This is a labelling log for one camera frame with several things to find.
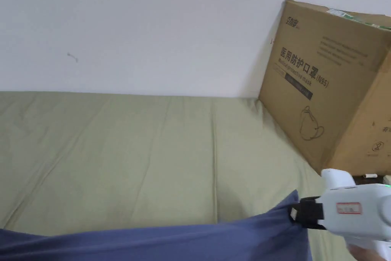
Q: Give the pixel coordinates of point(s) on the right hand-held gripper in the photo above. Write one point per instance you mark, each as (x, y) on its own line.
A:
(354, 212)

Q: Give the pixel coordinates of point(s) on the dark blue shirt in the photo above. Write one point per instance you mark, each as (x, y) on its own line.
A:
(158, 241)

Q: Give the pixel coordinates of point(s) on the person's right hand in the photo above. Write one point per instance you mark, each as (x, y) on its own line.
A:
(365, 252)

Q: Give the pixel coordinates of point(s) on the brown cardboard carton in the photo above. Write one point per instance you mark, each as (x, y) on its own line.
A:
(333, 86)

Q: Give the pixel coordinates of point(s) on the bed with pale green sheet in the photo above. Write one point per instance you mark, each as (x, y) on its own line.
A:
(122, 157)

